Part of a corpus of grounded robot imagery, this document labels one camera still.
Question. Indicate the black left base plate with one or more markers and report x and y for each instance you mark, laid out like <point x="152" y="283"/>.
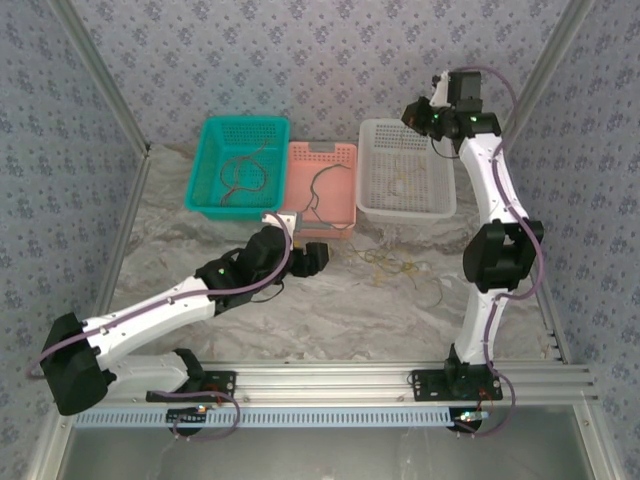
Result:
<point x="225" y="382"/>

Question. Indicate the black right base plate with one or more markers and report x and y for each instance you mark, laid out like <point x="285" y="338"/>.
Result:
<point x="425" y="385"/>

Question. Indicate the small circuit board with LED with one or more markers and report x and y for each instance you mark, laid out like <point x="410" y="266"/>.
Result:
<point x="470" y="416"/>
<point x="187" y="415"/>

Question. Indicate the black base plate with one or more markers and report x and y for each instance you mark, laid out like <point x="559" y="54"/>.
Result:
<point x="425" y="385"/>
<point x="225" y="382"/>

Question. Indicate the aluminium table side rail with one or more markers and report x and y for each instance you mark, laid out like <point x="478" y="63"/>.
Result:
<point x="552" y="330"/>
<point x="131" y="200"/>

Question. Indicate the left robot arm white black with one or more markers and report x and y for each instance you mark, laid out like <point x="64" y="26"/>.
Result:
<point x="150" y="315"/>

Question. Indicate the white plastic basket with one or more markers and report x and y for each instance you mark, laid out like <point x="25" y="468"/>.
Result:
<point x="435" y="170"/>

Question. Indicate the aluminium frame post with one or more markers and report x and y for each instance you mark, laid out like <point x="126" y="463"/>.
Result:
<point x="547" y="60"/>
<point x="104" y="75"/>

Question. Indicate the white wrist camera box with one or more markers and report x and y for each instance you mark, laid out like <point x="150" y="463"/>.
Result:
<point x="281" y="220"/>
<point x="441" y="90"/>

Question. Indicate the teal plastic basket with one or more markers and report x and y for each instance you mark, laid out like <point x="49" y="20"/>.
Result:
<point x="240" y="130"/>

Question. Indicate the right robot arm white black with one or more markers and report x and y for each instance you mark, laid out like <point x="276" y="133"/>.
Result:
<point x="492" y="180"/>

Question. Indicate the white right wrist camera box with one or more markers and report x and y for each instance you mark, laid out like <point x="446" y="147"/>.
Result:
<point x="441" y="90"/>

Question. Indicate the grey metal panel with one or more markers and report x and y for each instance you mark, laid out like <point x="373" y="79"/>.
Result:
<point x="320" y="455"/>

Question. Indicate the pink plastic basket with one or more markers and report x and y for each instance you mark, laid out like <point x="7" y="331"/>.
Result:
<point x="330" y="195"/>

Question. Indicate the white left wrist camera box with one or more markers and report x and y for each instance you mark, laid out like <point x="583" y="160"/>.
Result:
<point x="281" y="220"/>

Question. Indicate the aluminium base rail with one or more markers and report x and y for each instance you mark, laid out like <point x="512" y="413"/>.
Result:
<point x="325" y="385"/>

